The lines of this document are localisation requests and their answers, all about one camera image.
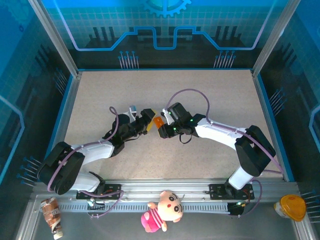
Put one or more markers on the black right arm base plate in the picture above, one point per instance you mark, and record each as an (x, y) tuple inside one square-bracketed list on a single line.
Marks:
[(217, 191)]

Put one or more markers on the crumpled brown tube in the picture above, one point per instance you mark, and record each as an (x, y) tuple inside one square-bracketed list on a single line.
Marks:
[(51, 215)]

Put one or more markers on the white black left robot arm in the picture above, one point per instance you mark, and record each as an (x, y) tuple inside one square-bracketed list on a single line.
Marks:
[(95, 151)]

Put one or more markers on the yellow pill box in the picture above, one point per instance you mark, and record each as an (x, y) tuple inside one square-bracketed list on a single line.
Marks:
[(150, 126)]

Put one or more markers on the orange pill box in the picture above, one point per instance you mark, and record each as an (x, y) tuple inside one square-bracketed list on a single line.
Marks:
[(158, 122)]

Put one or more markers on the black electronics box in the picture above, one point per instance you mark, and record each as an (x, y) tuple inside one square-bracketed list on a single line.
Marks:
[(236, 210)]

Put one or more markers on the pink striped plush doll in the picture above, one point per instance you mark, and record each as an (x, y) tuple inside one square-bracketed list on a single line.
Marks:
[(170, 205)]

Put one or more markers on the aluminium frame post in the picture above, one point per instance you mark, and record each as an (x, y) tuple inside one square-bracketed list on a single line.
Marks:
[(53, 37), (275, 37)]

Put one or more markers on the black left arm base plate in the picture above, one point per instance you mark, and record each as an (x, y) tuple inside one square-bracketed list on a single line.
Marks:
[(112, 190)]

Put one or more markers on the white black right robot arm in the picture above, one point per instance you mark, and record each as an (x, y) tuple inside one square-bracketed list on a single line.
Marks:
[(217, 132)]

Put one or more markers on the cup with yellow lid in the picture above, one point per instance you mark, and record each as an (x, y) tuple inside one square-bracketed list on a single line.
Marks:
[(292, 207)]

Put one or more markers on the aluminium mounting rail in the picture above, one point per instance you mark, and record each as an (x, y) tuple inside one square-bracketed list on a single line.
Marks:
[(162, 185)]

